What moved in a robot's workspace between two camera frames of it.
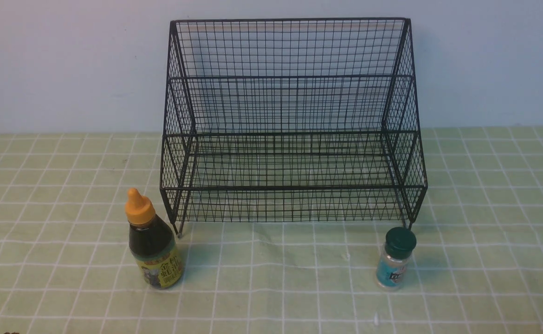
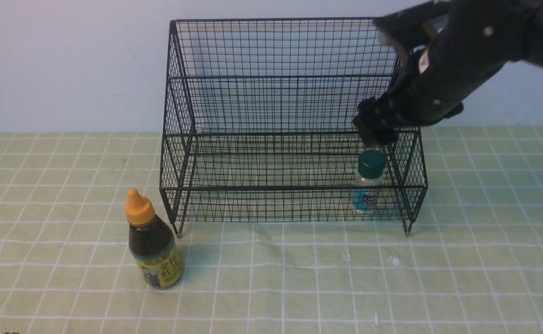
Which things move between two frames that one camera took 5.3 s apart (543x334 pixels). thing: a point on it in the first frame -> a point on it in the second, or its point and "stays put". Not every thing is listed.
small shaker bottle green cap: (392, 266) -> (366, 196)
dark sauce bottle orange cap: (153, 248) stays put
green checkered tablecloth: (52, 253) stays put
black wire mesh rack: (312, 120) stays put
